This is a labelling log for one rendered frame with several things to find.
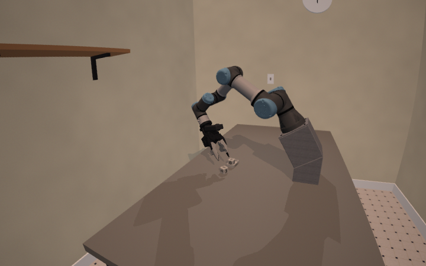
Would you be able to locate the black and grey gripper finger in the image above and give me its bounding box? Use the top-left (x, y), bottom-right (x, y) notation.
top-left (207, 137), bottom-right (219, 161)
top-left (218, 134), bottom-right (230, 157)

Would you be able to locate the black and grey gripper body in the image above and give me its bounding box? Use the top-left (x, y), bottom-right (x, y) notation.
top-left (199, 121), bottom-right (221, 147)

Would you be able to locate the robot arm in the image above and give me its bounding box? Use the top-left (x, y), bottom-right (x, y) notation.
top-left (192, 66), bottom-right (306, 134)

